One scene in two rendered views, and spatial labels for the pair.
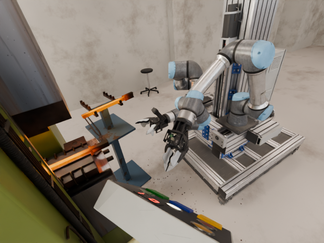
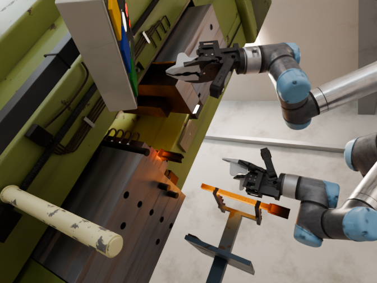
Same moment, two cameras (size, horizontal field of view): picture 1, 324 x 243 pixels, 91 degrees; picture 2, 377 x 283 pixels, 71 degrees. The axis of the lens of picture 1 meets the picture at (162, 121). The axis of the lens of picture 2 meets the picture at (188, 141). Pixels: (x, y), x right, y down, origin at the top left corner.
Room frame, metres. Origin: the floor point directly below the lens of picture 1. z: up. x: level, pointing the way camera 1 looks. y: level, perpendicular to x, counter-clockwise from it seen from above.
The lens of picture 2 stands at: (0.28, -0.59, 0.64)
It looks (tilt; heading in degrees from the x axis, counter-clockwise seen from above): 24 degrees up; 65
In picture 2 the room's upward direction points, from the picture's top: 25 degrees clockwise
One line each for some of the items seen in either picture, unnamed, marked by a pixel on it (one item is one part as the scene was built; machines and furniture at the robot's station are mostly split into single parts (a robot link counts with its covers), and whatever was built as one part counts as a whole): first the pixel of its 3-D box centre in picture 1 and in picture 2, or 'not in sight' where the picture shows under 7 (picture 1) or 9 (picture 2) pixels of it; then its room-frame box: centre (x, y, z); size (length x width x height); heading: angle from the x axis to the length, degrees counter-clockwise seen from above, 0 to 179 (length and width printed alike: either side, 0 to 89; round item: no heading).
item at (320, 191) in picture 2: (178, 113); (317, 192); (0.95, -0.12, 0.98); 0.11 x 0.08 x 0.09; 120
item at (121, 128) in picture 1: (109, 128); (222, 256); (1.20, 0.48, 0.75); 0.40 x 0.30 x 0.02; 39
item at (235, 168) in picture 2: (152, 132); (234, 167); (0.77, 0.07, 0.98); 0.09 x 0.03 x 0.06; 156
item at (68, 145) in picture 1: (76, 147); (162, 177); (0.75, 0.54, 0.95); 0.12 x 0.09 x 0.07; 120
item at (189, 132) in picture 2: not in sight; (187, 136); (0.83, 0.66, 1.27); 0.09 x 0.02 x 0.17; 30
